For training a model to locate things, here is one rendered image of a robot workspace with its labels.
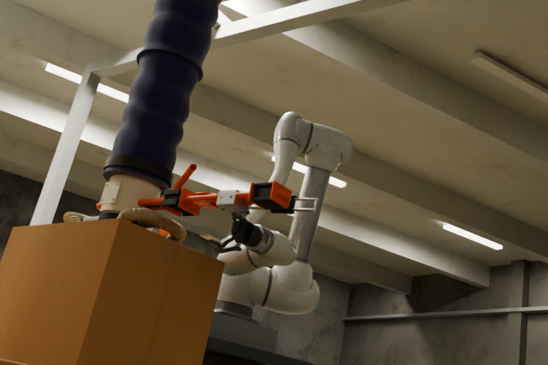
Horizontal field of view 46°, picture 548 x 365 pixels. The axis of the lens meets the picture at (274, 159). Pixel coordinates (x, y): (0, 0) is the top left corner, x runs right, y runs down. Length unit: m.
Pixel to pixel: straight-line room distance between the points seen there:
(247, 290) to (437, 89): 4.36
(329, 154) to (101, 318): 1.21
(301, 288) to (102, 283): 1.02
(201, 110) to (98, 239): 5.82
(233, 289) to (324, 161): 0.61
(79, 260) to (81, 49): 5.64
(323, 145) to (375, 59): 3.62
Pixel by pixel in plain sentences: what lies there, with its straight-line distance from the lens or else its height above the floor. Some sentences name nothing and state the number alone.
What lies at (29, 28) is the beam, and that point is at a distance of 7.32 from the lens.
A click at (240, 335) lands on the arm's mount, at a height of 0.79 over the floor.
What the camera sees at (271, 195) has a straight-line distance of 1.64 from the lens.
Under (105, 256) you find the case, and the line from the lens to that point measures 1.72.
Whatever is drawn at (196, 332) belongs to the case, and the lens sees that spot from 1.91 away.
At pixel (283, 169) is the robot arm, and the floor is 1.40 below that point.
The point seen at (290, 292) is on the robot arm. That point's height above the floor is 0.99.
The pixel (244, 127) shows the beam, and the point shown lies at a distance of 7.71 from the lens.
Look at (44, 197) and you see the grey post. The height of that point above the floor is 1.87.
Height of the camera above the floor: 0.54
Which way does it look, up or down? 22 degrees up
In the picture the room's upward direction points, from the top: 12 degrees clockwise
